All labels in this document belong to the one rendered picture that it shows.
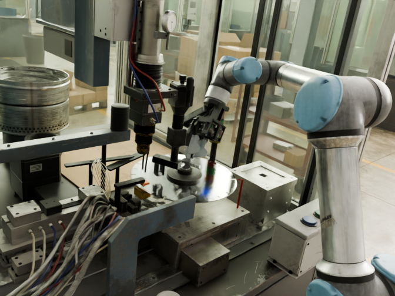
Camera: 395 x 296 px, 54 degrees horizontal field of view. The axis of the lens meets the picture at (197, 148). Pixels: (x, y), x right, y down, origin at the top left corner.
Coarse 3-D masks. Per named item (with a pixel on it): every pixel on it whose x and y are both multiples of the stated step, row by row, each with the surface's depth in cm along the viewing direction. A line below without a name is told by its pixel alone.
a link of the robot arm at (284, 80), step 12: (276, 72) 115; (288, 72) 110; (300, 72) 106; (312, 72) 103; (324, 72) 102; (264, 84) 118; (276, 84) 117; (288, 84) 110; (300, 84) 105; (384, 84) 84; (384, 96) 80; (384, 108) 81
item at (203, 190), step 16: (144, 160) 127; (208, 160) 133; (144, 176) 116; (160, 176) 117; (208, 176) 121; (224, 176) 123; (160, 192) 108; (176, 192) 109; (192, 192) 110; (208, 192) 111; (224, 192) 112
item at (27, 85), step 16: (0, 80) 140; (16, 80) 160; (32, 80) 163; (48, 80) 162; (64, 80) 151; (0, 96) 142; (16, 96) 141; (32, 96) 143; (48, 96) 146; (64, 96) 153; (0, 112) 145; (16, 112) 144; (32, 112) 145; (48, 112) 148; (64, 112) 156; (0, 128) 147; (16, 128) 146; (32, 128) 147; (48, 128) 151; (64, 128) 158
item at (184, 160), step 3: (192, 156) 122; (180, 159) 118; (183, 159) 118; (186, 159) 118; (189, 159) 118; (192, 159) 121; (183, 162) 117; (186, 162) 116; (189, 162) 117; (183, 165) 116; (186, 165) 117; (189, 165) 118; (192, 165) 117; (195, 165) 116; (198, 165) 116; (183, 168) 117; (186, 168) 117; (189, 168) 118
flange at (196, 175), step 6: (180, 168) 118; (192, 168) 123; (168, 174) 117; (174, 174) 117; (180, 174) 117; (186, 174) 117; (192, 174) 118; (198, 174) 119; (174, 180) 115; (180, 180) 114; (186, 180) 115; (192, 180) 115; (198, 180) 117
